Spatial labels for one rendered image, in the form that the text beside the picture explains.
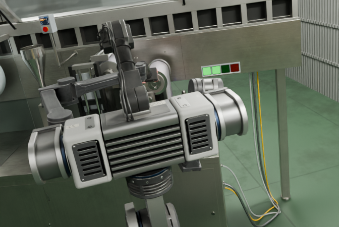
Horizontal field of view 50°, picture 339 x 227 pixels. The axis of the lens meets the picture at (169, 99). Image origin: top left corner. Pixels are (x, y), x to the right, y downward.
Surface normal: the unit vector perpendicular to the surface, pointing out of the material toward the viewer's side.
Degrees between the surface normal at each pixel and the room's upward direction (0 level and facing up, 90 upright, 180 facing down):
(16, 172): 0
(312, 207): 0
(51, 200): 90
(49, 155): 52
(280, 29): 90
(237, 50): 90
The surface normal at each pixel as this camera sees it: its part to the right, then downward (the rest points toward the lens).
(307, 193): -0.15, -0.93
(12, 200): -0.07, 0.36
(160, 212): 0.22, 0.32
